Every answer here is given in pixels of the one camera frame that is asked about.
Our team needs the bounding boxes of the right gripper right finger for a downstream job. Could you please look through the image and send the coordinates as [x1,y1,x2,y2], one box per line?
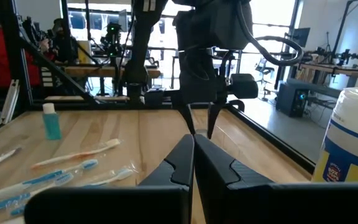
[195,134,358,224]

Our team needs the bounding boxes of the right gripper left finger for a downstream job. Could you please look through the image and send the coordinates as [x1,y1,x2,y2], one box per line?
[23,133,195,224]

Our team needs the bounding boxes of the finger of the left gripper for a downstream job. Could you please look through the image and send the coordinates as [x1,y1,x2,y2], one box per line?
[144,88,196,135]
[207,73,259,139]

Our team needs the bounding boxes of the orange toothbrush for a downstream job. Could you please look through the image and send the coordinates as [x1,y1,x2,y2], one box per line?
[29,138,122,170]

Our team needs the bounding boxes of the blue mouthwash bottle white cap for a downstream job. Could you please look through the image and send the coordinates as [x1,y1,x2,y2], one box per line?
[42,102,63,141]

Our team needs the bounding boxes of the black office chair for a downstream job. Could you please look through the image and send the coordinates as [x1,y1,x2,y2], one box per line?
[255,57,276,102]

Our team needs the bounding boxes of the black computer tower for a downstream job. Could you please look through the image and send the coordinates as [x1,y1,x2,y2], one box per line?
[275,82,310,118]

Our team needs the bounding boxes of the wooden table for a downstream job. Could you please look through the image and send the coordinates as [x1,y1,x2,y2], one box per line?
[62,64,162,79]

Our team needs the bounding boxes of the black monitor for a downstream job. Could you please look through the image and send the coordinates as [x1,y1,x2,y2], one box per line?
[292,27,311,48]

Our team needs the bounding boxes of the wooden workbench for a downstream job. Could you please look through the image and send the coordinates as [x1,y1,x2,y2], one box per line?
[299,62,358,88]

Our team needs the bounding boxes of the Lysol wipes canister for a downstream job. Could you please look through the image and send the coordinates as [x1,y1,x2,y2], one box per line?
[311,86,358,183]

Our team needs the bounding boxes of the black cabinet white labels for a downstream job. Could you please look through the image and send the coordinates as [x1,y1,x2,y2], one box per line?
[39,65,57,90]

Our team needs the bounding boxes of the silver aluminium brace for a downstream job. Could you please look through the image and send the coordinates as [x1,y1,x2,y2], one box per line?
[0,79,21,125]

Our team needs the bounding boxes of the black frame clamp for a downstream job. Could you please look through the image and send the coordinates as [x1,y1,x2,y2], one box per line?
[228,99,246,113]

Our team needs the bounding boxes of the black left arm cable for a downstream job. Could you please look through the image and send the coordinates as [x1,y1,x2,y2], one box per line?
[236,0,305,67]

